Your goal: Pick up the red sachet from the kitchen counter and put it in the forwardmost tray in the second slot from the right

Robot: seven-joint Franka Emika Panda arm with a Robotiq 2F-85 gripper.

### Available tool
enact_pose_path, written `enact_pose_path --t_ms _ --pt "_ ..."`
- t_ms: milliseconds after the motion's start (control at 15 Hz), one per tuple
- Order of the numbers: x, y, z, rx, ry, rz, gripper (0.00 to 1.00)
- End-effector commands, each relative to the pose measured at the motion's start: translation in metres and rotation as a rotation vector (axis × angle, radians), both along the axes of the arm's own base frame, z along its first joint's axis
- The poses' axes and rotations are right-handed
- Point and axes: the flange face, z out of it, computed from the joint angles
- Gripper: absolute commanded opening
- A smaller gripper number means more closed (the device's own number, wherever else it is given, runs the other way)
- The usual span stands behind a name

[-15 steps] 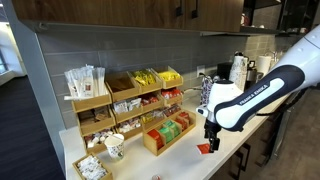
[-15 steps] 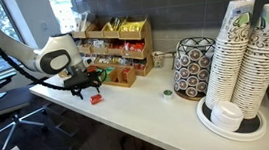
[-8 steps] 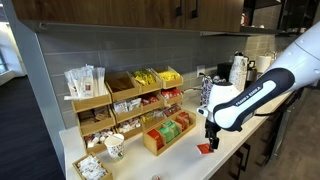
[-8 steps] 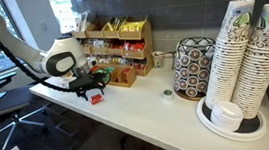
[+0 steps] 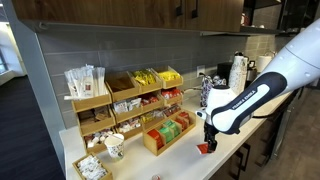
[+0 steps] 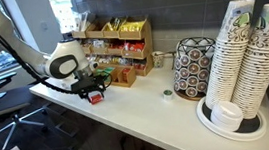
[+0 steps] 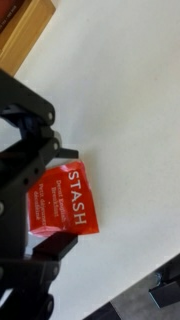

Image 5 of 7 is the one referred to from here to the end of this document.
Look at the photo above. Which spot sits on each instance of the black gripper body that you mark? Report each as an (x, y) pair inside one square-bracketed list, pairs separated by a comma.
[(211, 132)]

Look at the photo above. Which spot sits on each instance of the bright red tea sachet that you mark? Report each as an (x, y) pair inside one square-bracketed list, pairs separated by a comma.
[(201, 148)]

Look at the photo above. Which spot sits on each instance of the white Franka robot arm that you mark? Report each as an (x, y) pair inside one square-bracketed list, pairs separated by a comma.
[(293, 63)]

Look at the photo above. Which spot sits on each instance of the wooden divided sachet tray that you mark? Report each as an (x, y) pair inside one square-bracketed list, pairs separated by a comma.
[(151, 146)]

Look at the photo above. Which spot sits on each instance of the dark red tea sachets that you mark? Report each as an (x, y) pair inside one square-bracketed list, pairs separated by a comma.
[(185, 116)]

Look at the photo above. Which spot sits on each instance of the green tea sachets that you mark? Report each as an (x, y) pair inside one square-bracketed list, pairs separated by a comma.
[(166, 135), (171, 127)]

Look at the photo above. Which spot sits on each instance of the dark lower cabinet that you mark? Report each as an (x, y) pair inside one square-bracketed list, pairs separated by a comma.
[(260, 146)]

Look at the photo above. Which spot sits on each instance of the red orange tea sachets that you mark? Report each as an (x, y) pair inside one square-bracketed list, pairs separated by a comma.
[(155, 138)]

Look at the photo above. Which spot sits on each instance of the mixed colour packets pile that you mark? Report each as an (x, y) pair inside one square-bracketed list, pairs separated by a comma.
[(152, 116)]

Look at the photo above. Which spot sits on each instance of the black coffee machine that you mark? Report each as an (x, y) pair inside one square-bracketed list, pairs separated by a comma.
[(224, 71)]

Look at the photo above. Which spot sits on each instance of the small red white pod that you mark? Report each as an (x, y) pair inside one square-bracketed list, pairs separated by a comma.
[(156, 177)]

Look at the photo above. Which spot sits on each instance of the tall printed paper cup stack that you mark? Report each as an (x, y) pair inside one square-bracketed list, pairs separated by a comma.
[(235, 73)]

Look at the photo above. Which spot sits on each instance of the white cylindrical roll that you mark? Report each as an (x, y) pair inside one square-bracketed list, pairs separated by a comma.
[(264, 63)]

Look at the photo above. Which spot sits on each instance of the yellow green packets pile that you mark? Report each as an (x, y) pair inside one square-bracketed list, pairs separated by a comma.
[(144, 77)]

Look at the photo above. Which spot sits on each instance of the wide wooden tiered organizer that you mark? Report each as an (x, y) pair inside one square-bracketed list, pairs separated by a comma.
[(125, 94)]

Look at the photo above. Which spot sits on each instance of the small creamer cups pile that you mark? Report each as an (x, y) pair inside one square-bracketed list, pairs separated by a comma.
[(98, 137)]

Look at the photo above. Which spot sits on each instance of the brown packets pile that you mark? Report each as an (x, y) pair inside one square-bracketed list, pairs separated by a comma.
[(95, 115)]

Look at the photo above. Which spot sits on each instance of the white sugar packets pile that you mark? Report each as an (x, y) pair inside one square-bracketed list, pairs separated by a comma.
[(91, 168)]

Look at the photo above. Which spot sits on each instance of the narrow wooden tiered organizer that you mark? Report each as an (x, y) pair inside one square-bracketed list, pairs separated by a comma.
[(90, 104)]

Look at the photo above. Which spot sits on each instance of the small wooden packet box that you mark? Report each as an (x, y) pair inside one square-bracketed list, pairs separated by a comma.
[(77, 170)]

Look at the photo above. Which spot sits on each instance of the wrapped straws bundle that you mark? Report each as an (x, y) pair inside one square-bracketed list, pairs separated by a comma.
[(83, 81)]

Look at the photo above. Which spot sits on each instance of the dark wood upper cabinet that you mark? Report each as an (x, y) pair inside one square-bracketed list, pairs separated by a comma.
[(100, 13)]

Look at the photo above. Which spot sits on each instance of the white wall outlet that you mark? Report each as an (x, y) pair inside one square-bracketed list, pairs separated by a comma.
[(200, 71)]

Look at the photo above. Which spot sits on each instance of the dark wall shelf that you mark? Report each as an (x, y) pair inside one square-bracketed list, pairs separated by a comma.
[(263, 30)]

